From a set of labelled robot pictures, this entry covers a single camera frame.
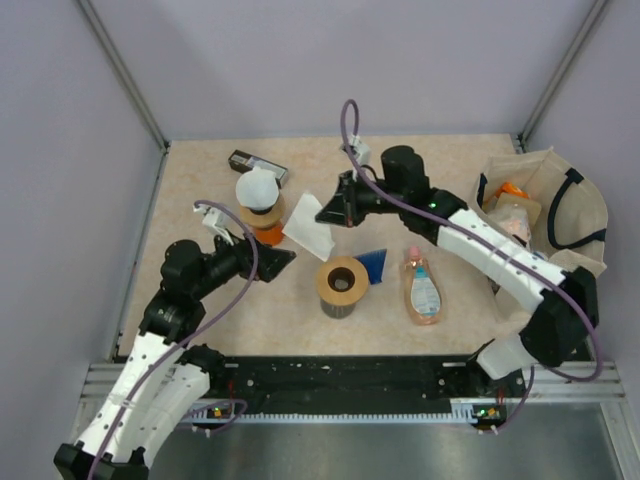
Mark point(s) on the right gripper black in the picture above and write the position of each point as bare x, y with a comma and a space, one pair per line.
341, 209

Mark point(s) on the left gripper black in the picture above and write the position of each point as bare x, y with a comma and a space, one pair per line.
271, 262

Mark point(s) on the wooden ring dripper holder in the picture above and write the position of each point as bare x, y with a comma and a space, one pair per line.
264, 220

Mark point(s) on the white paper coffee filter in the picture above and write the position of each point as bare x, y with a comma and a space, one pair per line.
257, 189

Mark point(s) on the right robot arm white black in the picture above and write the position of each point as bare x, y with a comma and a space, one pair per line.
561, 303

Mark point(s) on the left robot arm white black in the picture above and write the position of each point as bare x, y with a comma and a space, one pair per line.
164, 375

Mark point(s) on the blue cone dripper lower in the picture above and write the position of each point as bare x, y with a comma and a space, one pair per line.
374, 263

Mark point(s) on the orange glass carafe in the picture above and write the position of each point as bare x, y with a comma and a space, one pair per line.
271, 236

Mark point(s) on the glass flask carafe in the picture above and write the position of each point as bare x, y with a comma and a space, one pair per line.
336, 311

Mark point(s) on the black rectangular box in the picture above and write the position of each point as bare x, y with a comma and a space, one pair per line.
243, 162

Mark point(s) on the orange soap bottle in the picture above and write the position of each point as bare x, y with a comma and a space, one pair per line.
420, 291

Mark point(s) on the orange capped bottle in bag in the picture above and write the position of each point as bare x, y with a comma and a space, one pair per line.
510, 189

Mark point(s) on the beige tote bag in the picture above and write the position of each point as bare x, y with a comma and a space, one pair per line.
572, 226

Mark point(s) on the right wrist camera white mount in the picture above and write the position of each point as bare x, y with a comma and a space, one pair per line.
359, 150

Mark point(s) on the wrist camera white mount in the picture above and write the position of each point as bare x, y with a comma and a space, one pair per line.
359, 150
215, 221

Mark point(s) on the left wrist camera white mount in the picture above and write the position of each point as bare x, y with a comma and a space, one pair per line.
215, 221

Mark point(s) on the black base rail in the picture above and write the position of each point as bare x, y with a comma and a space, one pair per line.
351, 384

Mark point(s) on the right aluminium frame post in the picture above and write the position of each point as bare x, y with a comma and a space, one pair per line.
587, 29

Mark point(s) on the aluminium frame post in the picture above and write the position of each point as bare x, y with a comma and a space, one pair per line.
587, 29
122, 73

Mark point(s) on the grey cable duct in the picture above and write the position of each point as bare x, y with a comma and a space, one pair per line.
454, 413

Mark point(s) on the left aluminium frame post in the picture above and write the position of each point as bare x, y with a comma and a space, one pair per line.
122, 73

